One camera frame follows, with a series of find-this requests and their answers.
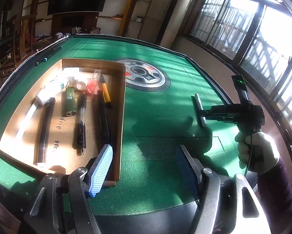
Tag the clear red plastic case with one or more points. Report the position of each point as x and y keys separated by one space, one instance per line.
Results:
x=93 y=82

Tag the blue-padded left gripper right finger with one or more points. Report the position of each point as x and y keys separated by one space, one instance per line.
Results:
x=191 y=173

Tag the white gloved right hand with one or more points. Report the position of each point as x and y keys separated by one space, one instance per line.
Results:
x=258 y=152

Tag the black and clear pen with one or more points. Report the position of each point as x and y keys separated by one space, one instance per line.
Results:
x=80 y=125

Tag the round mahjong table centre console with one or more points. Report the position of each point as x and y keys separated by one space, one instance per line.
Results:
x=143 y=76

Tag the shallow cardboard box tray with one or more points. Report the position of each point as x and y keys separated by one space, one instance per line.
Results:
x=19 y=142

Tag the black rod with grey cap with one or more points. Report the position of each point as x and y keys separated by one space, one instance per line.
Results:
x=42 y=58

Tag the white stick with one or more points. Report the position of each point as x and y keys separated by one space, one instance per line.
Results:
x=200 y=108

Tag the dark purple sleeve forearm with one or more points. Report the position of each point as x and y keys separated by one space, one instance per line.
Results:
x=276 y=197

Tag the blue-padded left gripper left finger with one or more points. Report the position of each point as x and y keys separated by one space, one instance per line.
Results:
x=96 y=175

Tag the black framed window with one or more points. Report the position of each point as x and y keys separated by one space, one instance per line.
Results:
x=254 y=37

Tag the black rod with blue cap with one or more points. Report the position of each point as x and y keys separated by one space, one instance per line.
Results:
x=57 y=50

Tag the white standing air conditioner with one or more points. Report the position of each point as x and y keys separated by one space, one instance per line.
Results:
x=171 y=23

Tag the long black bar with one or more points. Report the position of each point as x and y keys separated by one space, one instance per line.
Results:
x=44 y=132

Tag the green lighter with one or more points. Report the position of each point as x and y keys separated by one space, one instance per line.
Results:
x=69 y=107

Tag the yellow utility knife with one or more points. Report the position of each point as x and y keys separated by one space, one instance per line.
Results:
x=105 y=90

